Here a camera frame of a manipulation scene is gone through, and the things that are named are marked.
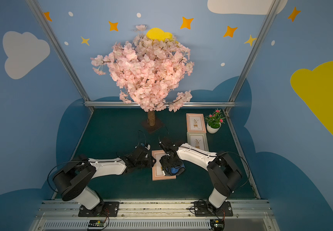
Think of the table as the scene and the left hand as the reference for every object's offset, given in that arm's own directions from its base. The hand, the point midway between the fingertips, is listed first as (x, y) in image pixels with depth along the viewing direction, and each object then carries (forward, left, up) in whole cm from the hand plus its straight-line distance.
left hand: (155, 159), depth 91 cm
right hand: (-3, -9, +2) cm, 10 cm away
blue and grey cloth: (-8, -12, +2) cm, 15 cm away
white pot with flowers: (+26, -41, +8) cm, 49 cm away
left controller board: (-34, +27, -3) cm, 44 cm away
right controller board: (-33, -35, -4) cm, 48 cm away
